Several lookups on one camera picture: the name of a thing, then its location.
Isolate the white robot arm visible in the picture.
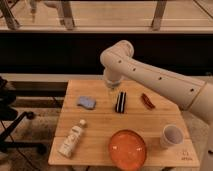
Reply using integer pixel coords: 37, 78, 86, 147
100, 40, 213, 171

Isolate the black white striped block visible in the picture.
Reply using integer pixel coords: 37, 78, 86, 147
115, 92, 126, 113

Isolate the red brown sausage toy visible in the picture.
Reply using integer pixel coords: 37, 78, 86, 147
141, 94, 155, 109

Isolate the light wooden table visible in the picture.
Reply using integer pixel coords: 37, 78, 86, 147
49, 80, 199, 167

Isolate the white plastic bottle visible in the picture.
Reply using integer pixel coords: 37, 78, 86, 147
58, 119, 86, 158

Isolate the white paper cup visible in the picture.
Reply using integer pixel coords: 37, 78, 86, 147
160, 124, 184, 149

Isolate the black office chair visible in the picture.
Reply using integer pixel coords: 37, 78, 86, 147
0, 76, 46, 154

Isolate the black cable on floor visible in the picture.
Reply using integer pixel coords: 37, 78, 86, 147
0, 121, 38, 171

